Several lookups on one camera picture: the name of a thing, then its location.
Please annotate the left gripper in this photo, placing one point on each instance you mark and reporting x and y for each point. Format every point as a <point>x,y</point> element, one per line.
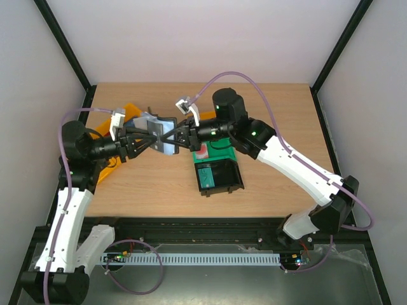
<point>132,152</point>

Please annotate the black VIP card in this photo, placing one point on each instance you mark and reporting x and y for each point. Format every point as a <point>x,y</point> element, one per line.
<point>157,129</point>

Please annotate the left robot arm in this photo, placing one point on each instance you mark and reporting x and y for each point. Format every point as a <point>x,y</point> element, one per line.
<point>62,272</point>

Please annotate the black storage bin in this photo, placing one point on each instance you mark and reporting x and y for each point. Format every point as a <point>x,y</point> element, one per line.
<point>227,177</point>

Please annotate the yellow storage bin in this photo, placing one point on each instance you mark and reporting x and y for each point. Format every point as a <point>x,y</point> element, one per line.
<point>207,115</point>

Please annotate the black frame post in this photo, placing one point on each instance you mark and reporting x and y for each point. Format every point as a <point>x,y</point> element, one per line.
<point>55,28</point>
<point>347,33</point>

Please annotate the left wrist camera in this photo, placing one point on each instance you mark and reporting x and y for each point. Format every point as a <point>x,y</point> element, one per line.
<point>117,121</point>

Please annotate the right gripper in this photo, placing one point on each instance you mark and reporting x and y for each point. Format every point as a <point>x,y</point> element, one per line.
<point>193,137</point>

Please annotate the black aluminium frame rail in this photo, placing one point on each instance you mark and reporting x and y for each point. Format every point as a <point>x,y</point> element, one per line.
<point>259,232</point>

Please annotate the left black frame post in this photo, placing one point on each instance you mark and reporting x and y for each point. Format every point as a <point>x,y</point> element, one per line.
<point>55,28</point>

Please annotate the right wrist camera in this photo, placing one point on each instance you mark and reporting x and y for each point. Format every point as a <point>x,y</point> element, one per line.
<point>186,105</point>

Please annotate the teal card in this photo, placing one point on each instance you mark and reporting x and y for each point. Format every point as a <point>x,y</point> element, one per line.
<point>205,178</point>

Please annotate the right black frame post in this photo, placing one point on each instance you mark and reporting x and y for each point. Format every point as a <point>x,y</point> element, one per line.
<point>347,33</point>

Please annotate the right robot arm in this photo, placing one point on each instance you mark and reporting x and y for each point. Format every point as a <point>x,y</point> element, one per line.
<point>334,196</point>

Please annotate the grey slotted cable duct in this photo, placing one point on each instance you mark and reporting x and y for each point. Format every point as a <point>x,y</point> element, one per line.
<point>144,259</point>

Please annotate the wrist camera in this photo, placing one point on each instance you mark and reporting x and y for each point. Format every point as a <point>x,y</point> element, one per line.
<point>117,121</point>
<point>186,105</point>

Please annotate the red circle card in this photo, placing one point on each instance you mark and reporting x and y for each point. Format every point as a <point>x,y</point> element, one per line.
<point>203,153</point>

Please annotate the green storage bin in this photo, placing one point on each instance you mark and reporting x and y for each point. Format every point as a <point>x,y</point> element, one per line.
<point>219,149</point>

